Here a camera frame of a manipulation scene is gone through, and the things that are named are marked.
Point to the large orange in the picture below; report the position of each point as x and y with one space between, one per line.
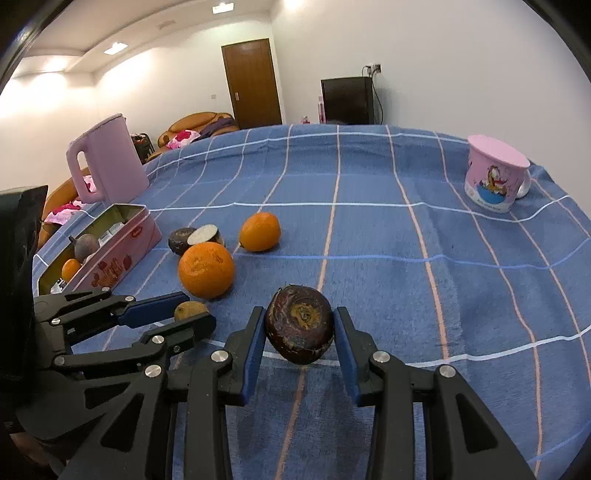
206 269

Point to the tall pink box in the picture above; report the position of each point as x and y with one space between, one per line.
320 108

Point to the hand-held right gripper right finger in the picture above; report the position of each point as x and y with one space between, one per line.
348 360

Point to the black television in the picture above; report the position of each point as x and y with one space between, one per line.
346 100

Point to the halved water chestnut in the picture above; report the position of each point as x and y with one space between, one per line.
203 234

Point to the small brown kiwi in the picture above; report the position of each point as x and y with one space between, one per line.
189 309

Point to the short orange leather sofa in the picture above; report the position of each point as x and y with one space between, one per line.
194 121

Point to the purple blanket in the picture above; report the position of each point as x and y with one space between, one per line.
217 125

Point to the purple root vegetable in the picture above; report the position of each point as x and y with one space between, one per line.
85 245

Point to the brown wooden door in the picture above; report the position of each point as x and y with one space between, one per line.
251 85

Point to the dark side cabinet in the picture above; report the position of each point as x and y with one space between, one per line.
144 145

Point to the pink cartoon mug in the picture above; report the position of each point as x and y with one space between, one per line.
494 180

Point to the white paper packet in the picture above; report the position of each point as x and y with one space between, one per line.
110 233

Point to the small orange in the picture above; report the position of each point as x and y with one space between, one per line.
260 232
70 270

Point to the wall power outlet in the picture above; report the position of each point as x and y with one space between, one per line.
374 68

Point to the square recessed ceiling light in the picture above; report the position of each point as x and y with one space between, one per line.
223 7
115 48

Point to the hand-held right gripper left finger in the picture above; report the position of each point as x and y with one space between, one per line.
251 360

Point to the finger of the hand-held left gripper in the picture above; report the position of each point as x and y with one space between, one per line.
194 327
152 308

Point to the pink floral cushion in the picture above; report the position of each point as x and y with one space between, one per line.
64 211
182 137

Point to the pink electric kettle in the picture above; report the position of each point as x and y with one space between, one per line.
115 161

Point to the dark brown water chestnut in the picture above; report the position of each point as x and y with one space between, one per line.
300 323
178 242

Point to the long orange leather sofa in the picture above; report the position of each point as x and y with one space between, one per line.
57 194

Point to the pink tin box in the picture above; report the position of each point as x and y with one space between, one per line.
120 258

